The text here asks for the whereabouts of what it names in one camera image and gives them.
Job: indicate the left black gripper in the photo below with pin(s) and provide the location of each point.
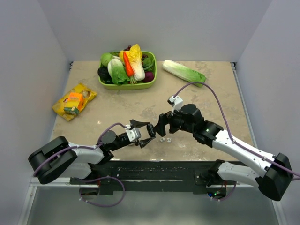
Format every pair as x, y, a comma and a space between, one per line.
123, 139

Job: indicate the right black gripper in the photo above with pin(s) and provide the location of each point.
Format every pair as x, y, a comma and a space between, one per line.
167, 123

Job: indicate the black earbud case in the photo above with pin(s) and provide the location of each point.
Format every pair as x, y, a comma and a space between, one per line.
151, 130

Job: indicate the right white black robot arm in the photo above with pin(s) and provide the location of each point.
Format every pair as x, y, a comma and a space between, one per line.
262, 170

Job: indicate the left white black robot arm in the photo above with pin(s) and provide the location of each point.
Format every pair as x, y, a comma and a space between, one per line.
61, 158

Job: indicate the green plastic vegetable tray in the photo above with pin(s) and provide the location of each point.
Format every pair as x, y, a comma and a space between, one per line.
139, 85

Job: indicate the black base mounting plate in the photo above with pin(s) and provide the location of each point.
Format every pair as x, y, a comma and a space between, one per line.
152, 176

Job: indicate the purple beet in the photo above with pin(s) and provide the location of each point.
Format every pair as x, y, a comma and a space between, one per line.
149, 76

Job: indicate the napa cabbage on table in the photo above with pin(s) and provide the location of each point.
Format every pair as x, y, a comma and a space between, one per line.
183, 72

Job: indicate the orange toy carrot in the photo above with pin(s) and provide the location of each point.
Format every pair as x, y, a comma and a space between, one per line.
128, 67

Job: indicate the dark green spinach leaves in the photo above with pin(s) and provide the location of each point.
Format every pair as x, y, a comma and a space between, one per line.
148, 64

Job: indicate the green white bok choy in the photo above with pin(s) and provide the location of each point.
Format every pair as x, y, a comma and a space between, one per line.
117, 72

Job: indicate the orange green small box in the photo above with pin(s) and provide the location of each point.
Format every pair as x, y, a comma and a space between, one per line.
74, 103

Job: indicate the dark black vegetable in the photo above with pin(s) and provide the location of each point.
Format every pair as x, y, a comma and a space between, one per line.
103, 73

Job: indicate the yellow leaf cabbage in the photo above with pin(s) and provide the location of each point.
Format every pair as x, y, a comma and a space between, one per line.
135, 57

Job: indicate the round green vegetable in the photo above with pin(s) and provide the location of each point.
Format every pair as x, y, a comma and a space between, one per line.
106, 58

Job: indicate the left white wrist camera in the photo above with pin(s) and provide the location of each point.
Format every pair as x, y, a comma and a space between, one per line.
132, 133

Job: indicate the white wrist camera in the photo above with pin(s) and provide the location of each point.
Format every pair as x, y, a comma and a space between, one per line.
176, 102
132, 133

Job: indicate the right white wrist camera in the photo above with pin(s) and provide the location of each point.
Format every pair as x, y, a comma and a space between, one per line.
176, 102

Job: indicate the aluminium front rail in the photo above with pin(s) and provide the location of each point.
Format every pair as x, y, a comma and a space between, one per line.
60, 182

